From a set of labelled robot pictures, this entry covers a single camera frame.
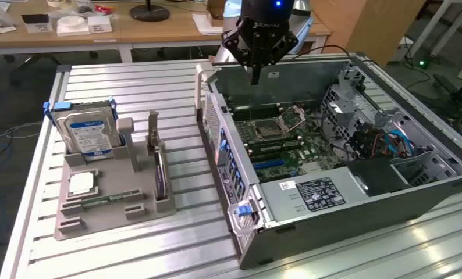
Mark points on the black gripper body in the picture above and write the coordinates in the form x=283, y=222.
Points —
x=266, y=17

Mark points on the green graphics card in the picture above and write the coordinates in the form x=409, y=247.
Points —
x=159, y=171

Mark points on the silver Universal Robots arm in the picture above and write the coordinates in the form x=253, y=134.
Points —
x=226, y=52

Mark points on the white paper stack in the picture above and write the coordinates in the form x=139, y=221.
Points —
x=207, y=26

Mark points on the wooden desk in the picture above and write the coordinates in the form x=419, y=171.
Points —
x=40, y=40
x=156, y=29

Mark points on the wooden cabinet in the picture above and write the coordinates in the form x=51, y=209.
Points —
x=370, y=29

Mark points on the black round lamp base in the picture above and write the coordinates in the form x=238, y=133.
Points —
x=150, y=13

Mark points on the black RAM slot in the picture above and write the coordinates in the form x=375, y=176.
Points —
x=258, y=115
x=255, y=109

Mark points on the metal socket cover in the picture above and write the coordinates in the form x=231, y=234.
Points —
x=293, y=116

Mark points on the silver disk bay cage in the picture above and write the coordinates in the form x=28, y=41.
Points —
x=339, y=116

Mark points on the CPU socket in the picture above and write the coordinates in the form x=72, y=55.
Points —
x=267, y=130

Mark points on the red package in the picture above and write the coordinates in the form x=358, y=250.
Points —
x=106, y=9

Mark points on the plain white box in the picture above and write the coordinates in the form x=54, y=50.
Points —
x=99, y=24

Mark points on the green RAM stick with label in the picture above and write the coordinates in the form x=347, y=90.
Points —
x=277, y=147

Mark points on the green motherboard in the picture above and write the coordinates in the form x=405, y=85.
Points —
x=311, y=148

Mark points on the white box with round dish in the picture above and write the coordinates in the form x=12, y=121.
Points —
x=74, y=26

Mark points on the black stand base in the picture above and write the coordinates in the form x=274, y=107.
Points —
x=443, y=82

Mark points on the white tape roll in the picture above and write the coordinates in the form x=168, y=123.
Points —
x=55, y=3

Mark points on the hard disk in blue caddy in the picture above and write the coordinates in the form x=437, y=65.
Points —
x=88, y=133

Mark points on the white box with black lid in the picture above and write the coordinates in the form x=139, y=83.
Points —
x=36, y=23

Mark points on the grey power supply unit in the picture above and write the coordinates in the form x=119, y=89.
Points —
x=281, y=203

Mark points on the black office chair base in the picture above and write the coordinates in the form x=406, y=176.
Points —
x=20, y=67

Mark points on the grey parts rack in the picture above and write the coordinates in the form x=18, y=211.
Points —
x=114, y=180

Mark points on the blue case latch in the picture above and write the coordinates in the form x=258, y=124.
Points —
x=243, y=210

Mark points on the white paper card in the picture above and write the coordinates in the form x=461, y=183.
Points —
x=2, y=29

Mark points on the silver CPU chip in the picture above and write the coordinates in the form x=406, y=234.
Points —
x=82, y=184

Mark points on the dark grey open PC case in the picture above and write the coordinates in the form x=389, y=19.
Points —
x=331, y=232

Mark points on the white desk frame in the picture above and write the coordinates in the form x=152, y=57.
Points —
x=443, y=17

